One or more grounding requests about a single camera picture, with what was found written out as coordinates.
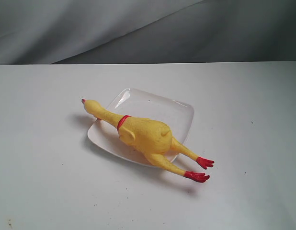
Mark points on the yellow rubber chicken toy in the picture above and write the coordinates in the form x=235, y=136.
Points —
x=152, y=138

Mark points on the white square plate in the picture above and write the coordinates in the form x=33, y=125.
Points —
x=137, y=103

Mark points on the grey backdrop cloth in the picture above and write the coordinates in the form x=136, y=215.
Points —
x=146, y=31

